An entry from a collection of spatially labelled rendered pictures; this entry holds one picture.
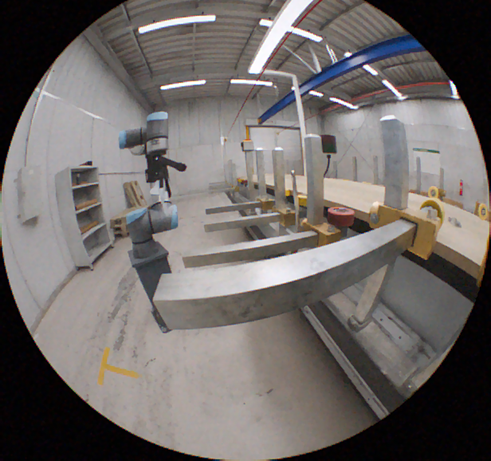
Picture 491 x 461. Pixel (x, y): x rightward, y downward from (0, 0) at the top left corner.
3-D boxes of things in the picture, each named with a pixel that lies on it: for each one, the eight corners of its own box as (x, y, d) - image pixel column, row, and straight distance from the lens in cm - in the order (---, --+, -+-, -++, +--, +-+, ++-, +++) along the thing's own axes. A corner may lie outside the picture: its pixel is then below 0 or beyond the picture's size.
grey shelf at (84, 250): (77, 270, 318) (54, 174, 306) (99, 249, 377) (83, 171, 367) (92, 270, 286) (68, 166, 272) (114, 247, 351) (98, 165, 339)
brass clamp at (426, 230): (425, 262, 26) (435, 225, 24) (364, 230, 31) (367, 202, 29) (434, 249, 32) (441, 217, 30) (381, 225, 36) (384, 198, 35)
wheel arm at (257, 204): (206, 216, 85) (205, 207, 84) (206, 214, 88) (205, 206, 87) (288, 206, 93) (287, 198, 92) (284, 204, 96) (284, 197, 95)
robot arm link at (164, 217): (155, 236, 115) (144, 147, 150) (179, 230, 116) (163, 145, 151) (153, 230, 100) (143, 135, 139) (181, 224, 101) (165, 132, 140)
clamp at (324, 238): (324, 254, 42) (327, 234, 40) (299, 234, 53) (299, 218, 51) (340, 248, 46) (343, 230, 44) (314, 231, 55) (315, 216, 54)
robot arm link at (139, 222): (132, 236, 121) (126, 210, 117) (155, 230, 119) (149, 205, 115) (130, 244, 107) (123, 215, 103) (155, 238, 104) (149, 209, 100)
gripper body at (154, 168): (151, 183, 74) (149, 155, 75) (170, 179, 72) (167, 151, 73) (146, 184, 67) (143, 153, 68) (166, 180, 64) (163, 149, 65)
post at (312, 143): (305, 292, 59) (310, 132, 44) (300, 286, 61) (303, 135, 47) (314, 289, 60) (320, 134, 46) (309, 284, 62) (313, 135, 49)
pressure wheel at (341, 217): (335, 255, 47) (340, 214, 43) (320, 244, 53) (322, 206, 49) (354, 248, 53) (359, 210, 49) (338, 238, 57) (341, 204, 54)
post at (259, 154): (262, 234, 97) (256, 147, 90) (261, 232, 100) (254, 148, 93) (268, 234, 98) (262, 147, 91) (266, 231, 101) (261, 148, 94)
